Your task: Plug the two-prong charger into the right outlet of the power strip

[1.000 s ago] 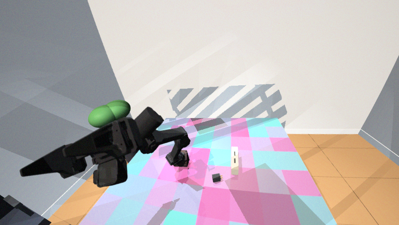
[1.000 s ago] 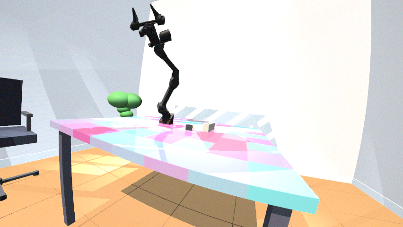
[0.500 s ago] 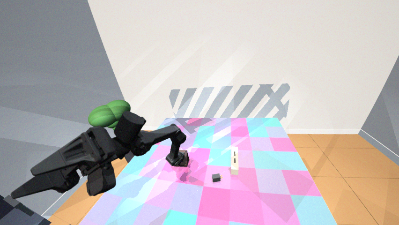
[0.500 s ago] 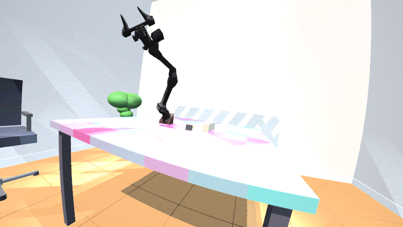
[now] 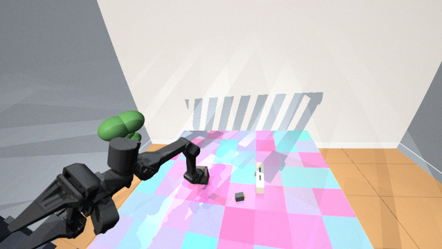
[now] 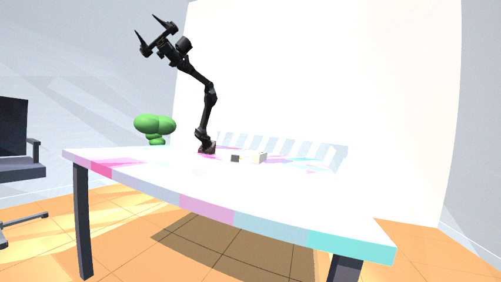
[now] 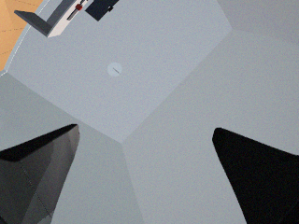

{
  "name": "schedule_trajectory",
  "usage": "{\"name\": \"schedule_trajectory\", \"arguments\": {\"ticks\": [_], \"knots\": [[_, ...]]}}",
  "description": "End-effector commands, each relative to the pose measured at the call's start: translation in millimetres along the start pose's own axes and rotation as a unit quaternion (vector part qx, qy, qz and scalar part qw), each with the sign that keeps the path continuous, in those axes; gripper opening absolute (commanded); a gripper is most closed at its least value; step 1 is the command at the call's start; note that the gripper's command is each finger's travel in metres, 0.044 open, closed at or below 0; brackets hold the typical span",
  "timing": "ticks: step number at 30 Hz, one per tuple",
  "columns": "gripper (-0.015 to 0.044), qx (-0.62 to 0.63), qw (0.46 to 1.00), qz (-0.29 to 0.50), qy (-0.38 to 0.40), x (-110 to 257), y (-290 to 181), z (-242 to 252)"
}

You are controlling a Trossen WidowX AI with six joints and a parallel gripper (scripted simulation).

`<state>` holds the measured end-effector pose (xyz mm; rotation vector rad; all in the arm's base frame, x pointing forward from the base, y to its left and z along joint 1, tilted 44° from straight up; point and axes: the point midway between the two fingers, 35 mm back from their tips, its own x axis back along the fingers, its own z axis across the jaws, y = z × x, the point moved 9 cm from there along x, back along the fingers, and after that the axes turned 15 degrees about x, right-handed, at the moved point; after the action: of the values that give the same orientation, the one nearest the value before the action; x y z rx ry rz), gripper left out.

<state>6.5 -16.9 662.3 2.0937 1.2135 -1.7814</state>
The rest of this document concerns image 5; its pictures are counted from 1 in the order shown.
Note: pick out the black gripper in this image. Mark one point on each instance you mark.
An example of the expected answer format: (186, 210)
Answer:
(64, 200)

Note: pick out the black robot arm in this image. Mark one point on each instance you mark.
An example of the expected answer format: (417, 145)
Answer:
(125, 162)

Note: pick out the black two-prong plug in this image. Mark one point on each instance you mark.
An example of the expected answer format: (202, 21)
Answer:
(239, 196)

